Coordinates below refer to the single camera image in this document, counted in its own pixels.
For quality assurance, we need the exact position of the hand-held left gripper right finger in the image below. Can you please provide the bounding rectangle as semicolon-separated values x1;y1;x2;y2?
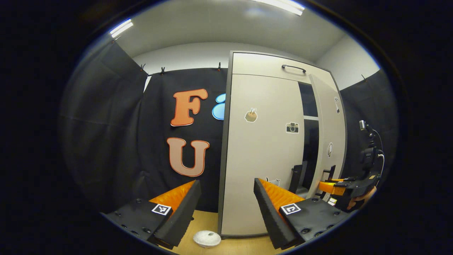
253;178;350;250

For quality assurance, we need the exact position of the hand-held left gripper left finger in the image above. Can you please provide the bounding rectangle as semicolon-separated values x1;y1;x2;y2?
100;180;202;250

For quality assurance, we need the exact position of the shoe cabinet door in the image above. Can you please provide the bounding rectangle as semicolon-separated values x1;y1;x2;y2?
221;74;305;236
306;74;347;199

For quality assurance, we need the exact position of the grey double-door shoe cabinet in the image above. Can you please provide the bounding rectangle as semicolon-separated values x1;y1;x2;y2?
218;51;349;238

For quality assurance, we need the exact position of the beige cabinet drawer front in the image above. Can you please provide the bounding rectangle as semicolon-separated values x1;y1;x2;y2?
232;52;333;85

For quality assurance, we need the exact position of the white round ribbed lid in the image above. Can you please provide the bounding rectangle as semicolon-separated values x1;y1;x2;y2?
193;230;222;248

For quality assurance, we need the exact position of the black backdrop cloth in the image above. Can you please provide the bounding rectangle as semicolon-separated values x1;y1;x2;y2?
58;39;398;215

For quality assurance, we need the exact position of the wide ceiling light panel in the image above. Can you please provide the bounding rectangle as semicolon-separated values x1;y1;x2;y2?
253;0;305;17

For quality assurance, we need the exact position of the narrow ceiling light strip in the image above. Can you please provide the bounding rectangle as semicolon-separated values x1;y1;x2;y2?
109;19;134;39

